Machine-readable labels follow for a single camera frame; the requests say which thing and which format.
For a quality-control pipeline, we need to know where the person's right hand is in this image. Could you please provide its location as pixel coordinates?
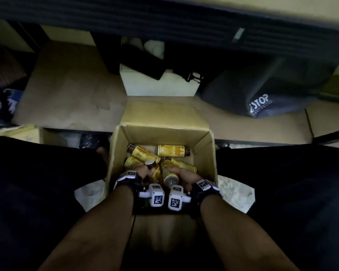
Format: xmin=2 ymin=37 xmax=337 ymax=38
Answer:
xmin=168 ymin=166 xmax=203 ymax=192

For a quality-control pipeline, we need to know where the person's left hand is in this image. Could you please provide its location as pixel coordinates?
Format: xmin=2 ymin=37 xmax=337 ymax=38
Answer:
xmin=133 ymin=163 xmax=154 ymax=183

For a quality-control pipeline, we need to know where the wooden shelf with black frame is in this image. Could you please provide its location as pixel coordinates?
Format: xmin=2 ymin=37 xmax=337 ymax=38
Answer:
xmin=0 ymin=0 xmax=339 ymax=147

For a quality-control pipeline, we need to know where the cardboard box of coffee bottles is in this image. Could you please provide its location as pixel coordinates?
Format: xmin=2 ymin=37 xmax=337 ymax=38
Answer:
xmin=0 ymin=125 xmax=68 ymax=146

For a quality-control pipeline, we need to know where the person's left forearm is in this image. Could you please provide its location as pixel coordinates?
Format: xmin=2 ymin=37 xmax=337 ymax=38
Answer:
xmin=38 ymin=184 xmax=135 ymax=271

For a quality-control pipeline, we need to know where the person's right forearm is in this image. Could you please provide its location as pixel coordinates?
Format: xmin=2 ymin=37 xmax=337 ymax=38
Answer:
xmin=200 ymin=194 xmax=300 ymax=271

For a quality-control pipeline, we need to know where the person's left black sandal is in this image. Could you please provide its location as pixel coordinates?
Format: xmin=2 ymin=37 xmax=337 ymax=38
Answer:
xmin=79 ymin=134 xmax=109 ymax=151

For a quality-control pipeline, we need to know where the person's right leg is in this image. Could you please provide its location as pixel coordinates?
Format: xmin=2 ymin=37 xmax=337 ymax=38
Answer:
xmin=216 ymin=143 xmax=339 ymax=271

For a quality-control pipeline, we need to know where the black marker wrist band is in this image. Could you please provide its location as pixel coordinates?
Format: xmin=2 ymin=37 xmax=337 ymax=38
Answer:
xmin=114 ymin=171 xmax=143 ymax=195
xmin=191 ymin=180 xmax=223 ymax=219

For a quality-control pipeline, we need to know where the white box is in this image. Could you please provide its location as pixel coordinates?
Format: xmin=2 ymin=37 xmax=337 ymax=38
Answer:
xmin=119 ymin=36 xmax=201 ymax=97

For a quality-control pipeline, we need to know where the black pouch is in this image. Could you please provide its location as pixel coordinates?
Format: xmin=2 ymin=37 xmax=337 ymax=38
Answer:
xmin=120 ymin=45 xmax=166 ymax=81

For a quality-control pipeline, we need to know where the black printed bag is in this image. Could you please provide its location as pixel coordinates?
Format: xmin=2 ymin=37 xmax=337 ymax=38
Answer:
xmin=200 ymin=58 xmax=337 ymax=119

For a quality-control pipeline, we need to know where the black flask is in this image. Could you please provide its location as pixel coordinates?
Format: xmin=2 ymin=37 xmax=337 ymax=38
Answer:
xmin=92 ymin=32 xmax=122 ymax=75

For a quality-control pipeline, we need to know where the white round object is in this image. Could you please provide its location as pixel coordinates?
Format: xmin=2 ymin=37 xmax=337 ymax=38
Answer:
xmin=144 ymin=39 xmax=165 ymax=59

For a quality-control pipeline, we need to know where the blue white printed packet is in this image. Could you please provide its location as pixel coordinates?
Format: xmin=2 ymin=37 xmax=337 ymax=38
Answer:
xmin=0 ymin=88 xmax=23 ymax=115

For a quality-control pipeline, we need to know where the striped brown cloth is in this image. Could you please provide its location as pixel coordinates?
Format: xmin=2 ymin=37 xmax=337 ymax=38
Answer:
xmin=0 ymin=47 xmax=27 ymax=88

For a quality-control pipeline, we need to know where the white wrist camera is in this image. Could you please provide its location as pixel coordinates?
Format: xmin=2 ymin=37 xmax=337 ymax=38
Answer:
xmin=138 ymin=183 xmax=165 ymax=208
xmin=167 ymin=185 xmax=192 ymax=211

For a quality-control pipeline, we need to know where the black strap bag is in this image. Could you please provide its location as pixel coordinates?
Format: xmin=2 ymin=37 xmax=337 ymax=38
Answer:
xmin=163 ymin=42 xmax=243 ymax=82

